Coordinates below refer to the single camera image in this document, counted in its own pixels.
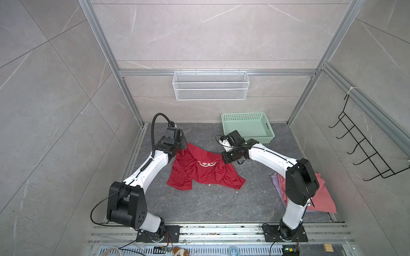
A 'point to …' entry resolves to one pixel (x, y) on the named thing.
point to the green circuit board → (290, 250)
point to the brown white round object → (178, 252)
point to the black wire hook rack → (364, 148)
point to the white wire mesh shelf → (211, 86)
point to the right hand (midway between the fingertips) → (223, 156)
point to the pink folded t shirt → (322, 202)
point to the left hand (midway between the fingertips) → (181, 136)
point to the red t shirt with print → (193, 166)
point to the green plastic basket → (251, 125)
